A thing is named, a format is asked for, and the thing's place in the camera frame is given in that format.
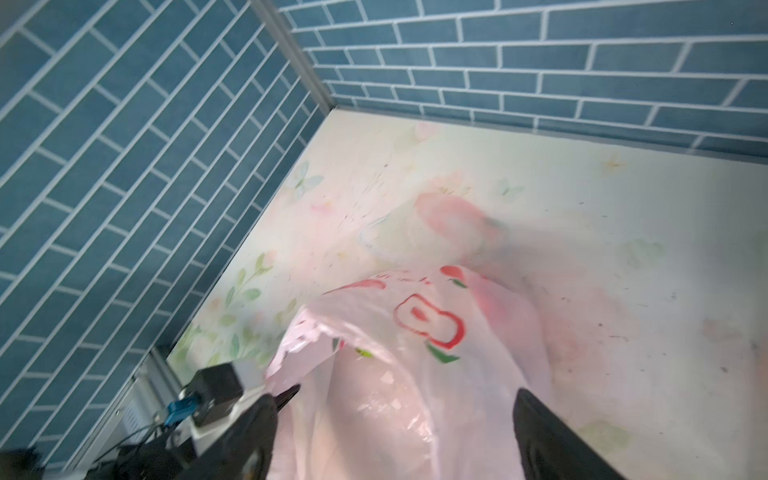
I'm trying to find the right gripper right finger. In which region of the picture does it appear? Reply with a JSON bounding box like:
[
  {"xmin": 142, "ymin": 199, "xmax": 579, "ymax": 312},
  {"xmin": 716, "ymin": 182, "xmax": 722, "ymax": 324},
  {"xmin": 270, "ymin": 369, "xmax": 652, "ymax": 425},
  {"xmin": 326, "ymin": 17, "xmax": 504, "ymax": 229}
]
[{"xmin": 512, "ymin": 388, "xmax": 624, "ymax": 480}]

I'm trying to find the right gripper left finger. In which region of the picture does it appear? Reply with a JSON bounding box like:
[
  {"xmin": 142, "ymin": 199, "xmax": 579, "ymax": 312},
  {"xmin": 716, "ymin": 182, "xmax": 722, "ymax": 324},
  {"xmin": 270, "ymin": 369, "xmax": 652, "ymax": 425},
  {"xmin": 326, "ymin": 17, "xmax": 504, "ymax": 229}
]
[{"xmin": 176, "ymin": 384, "xmax": 300, "ymax": 479}]

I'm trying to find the pink plastic bag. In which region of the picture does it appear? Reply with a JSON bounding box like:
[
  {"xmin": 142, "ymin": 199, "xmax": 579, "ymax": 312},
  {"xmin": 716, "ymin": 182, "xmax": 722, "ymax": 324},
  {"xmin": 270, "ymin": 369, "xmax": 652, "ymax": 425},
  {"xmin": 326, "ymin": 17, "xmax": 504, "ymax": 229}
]
[{"xmin": 266, "ymin": 265, "xmax": 552, "ymax": 479}]

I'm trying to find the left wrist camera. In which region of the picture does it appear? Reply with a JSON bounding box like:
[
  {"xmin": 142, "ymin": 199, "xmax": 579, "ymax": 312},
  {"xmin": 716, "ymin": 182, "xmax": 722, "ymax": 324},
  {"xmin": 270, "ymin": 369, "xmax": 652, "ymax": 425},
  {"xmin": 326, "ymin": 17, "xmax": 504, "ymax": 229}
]
[{"xmin": 163, "ymin": 363, "xmax": 244, "ymax": 428}]

